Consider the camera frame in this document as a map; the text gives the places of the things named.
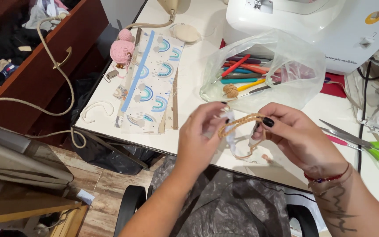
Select person's right hand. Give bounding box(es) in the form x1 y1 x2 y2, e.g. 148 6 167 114
251 102 350 178

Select person's left hand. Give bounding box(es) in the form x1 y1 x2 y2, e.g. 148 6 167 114
176 101 230 176

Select white translucent ribbon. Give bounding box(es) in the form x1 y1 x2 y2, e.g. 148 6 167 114
221 109 241 156

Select tan crocheted cord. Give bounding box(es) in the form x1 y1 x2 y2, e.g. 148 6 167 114
217 113 273 161

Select small tan yarn ball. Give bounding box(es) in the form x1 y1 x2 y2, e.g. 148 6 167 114
223 84 239 99

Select clear plastic bag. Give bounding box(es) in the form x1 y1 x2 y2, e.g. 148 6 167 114
199 29 326 114

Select grey patterned clothing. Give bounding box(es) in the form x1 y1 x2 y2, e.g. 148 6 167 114
150 155 292 237

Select rainbow print fabric strip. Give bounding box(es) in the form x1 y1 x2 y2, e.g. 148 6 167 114
121 30 185 135

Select black chair armrest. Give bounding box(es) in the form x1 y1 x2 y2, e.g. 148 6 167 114
113 185 148 237
286 204 320 237

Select black rubbish bag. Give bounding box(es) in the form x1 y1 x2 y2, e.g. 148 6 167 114
69 74 162 176

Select bundle of colourful crochet hooks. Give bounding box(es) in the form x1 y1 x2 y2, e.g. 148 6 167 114
211 54 282 98

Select light blue ribbon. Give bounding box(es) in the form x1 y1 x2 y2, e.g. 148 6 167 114
120 30 156 113

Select metal suspender clip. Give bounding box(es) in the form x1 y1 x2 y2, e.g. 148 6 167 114
103 69 120 83

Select beige round crocheted pad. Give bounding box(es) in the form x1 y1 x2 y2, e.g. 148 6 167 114
171 24 202 45

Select white sewing machine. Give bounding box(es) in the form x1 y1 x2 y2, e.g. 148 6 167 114
224 0 379 75

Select large pink crocheted piece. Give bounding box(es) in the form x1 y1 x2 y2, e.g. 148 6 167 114
110 40 136 65

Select white paper slip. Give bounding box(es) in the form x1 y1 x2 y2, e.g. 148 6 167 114
76 189 95 205

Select small pink crocheted ball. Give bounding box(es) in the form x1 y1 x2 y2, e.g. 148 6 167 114
118 29 133 42

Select beige appliance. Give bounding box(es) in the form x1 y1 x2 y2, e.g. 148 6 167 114
157 0 180 14

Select beige folded board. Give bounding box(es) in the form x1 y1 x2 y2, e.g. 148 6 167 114
0 122 75 191

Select wooden shelf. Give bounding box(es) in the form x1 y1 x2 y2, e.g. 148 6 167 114
0 197 89 237

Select brown drawer with clothes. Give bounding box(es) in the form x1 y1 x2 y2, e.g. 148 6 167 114
0 0 110 147

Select pink handled crochet hook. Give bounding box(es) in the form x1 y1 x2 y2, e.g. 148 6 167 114
325 133 363 151

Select red beaded bracelet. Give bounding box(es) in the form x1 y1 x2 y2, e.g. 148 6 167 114
304 163 351 184

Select black cable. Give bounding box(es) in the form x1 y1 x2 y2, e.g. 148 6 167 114
357 61 379 174

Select green handled scissors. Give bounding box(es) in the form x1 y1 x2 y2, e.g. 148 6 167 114
319 119 379 176

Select white cord loop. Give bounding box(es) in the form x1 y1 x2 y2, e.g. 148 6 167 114
80 101 115 124

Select brass drawer handle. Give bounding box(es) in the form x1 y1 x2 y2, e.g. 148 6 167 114
52 46 73 70

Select beige power cord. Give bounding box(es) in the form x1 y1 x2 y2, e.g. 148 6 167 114
0 9 177 149

